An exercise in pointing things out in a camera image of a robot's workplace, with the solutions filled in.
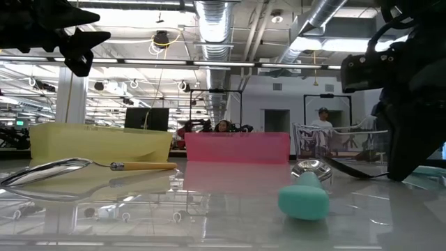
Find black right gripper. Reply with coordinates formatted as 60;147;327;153
339;23;446;182

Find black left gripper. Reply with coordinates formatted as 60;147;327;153
0;0;112;78

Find white building pillar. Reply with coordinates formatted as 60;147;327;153
55;66;90;125

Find long ceiling light strip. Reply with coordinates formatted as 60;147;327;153
0;55;342;70

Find person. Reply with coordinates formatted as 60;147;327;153
214;119;233;133
309;107;335;130

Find clear plastic bin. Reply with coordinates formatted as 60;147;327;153
292;120;390;165

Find yellow plastic bin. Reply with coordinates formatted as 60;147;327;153
29;121;174;164

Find pink plastic bin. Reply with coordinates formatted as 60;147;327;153
184;131;291;165

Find white glossy work sheet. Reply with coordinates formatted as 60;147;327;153
0;158;446;251

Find black ceiling cable reel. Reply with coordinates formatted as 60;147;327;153
152;29;171;48

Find black station frame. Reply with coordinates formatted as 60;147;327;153
302;93;353;126
189;89;244;128

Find silver spoon orange handle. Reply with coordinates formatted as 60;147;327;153
0;157;178;188

